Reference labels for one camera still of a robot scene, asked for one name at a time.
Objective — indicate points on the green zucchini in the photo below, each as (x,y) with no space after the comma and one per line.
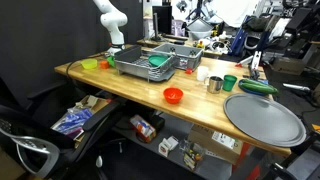
(258,87)

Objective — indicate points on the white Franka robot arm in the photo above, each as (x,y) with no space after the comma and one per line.
(113,20)

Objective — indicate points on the large grey round plate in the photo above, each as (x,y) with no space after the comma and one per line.
(263,120)

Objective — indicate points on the red plastic bowl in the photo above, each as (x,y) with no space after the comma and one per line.
(173,95)

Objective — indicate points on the green bowl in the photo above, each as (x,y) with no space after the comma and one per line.
(157,60)

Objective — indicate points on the grey dish rack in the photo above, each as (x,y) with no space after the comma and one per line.
(140,65)

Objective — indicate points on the small red object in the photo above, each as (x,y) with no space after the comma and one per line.
(189,71)

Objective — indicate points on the red and white carton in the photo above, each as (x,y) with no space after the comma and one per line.
(143,128)

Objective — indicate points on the grey plastic bin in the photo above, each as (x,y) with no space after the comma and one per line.
(186,55)

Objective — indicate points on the white mug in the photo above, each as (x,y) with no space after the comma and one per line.
(201,73)

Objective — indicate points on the stainless steel mug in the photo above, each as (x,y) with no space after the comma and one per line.
(215,85)

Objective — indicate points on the small white box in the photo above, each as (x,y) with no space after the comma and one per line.
(168,146)

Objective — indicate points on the small green cup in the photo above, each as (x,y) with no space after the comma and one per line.
(111,61)

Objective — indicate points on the yellow rubber duck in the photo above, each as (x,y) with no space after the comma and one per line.
(200,44)

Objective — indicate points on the small orange cup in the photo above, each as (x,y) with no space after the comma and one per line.
(104,64)

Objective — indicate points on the tall green cup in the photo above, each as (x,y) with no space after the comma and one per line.
(229,83)

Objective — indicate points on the black computer monitor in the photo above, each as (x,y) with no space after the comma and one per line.
(162,19)

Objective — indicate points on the clear plastic tub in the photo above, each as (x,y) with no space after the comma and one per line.
(199,29)

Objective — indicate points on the yellow-green plastic bowl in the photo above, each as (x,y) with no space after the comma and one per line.
(89,63)

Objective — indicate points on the cardboard box with white label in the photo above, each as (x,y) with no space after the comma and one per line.
(216,143)

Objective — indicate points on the open box with blue packets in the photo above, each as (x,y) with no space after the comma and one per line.
(75,118)

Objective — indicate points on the brown cardboard box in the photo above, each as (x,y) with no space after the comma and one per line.
(288,65)

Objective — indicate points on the black office chair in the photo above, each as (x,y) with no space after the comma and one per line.
(36,133)

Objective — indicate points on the white metal bracket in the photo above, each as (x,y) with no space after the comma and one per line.
(257,58)

